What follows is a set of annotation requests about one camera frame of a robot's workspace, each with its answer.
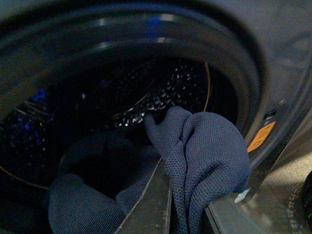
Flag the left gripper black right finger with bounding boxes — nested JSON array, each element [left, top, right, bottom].
[[206, 190, 311, 234]]

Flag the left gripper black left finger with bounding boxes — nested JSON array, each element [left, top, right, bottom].
[[117, 159, 172, 234]]

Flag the dark blue knitted garment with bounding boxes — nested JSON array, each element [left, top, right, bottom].
[[48, 106, 250, 234]]

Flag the grey front-load washing machine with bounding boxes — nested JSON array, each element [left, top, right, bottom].
[[0, 0, 312, 234]]

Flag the white paper label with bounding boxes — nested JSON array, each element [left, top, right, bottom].
[[234, 189, 250, 203]]

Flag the orange warning sticker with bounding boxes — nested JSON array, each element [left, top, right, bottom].
[[247, 121, 276, 153]]

